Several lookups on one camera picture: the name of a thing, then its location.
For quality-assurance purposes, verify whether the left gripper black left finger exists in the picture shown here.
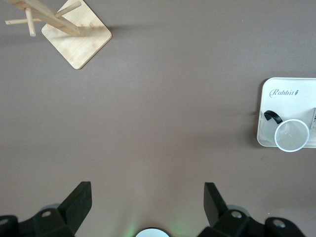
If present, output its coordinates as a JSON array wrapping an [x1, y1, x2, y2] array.
[[32, 181, 93, 237]]

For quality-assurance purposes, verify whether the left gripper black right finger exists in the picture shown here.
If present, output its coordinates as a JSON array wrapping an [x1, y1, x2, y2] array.
[[199, 182, 266, 237]]

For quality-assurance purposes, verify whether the cream tray with Rabbit print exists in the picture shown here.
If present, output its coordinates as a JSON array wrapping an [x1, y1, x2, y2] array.
[[256, 77, 316, 148]]

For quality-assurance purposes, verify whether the white mug with black handle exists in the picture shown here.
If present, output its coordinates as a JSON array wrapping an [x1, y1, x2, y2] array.
[[263, 110, 310, 154]]

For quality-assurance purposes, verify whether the wooden cup hanging rack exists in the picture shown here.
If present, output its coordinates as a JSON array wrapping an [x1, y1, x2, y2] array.
[[4, 0, 113, 70]]

